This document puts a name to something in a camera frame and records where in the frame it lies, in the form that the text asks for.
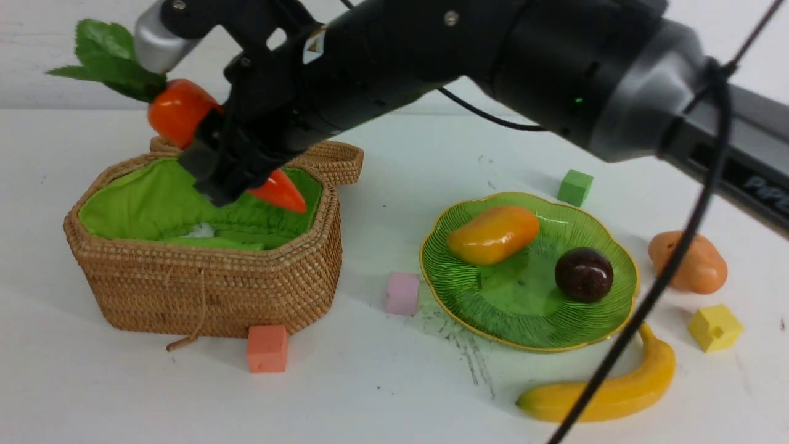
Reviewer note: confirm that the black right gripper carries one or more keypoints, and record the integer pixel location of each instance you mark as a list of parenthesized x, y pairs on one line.
[(273, 114)]

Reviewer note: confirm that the orange toy carrot green leaves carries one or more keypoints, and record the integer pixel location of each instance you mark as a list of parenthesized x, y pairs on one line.
[(175, 108)]

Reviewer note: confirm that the orange yellow toy mango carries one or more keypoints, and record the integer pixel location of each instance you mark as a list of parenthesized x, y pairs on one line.
[(494, 235)]

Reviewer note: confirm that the purple toy mangosteen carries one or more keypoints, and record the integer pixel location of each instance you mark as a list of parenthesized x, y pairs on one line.
[(584, 274)]

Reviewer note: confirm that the yellow toy banana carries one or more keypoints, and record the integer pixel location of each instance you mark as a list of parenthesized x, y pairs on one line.
[(616, 398)]

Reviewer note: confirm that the brown toy potato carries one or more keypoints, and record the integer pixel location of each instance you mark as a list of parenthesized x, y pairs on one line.
[(703, 270)]

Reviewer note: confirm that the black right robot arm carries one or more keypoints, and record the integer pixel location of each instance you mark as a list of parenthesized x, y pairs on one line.
[(615, 78)]

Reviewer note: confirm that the woven wicker basket green lining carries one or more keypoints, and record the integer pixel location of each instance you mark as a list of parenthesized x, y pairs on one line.
[(159, 258)]

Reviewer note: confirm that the pink foam cube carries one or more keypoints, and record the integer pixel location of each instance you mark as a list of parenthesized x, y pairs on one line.
[(402, 294)]

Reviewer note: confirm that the orange foam cube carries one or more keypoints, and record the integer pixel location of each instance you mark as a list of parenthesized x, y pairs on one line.
[(267, 349)]

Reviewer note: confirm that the green foam cube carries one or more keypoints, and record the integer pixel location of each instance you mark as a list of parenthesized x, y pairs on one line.
[(574, 187)]

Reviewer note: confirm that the green glass leaf plate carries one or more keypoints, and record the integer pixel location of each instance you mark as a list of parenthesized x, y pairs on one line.
[(516, 302)]

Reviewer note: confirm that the yellow foam cube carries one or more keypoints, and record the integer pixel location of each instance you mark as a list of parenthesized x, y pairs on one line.
[(715, 328)]

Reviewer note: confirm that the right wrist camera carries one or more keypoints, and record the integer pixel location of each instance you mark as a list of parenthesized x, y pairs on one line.
[(168, 31)]

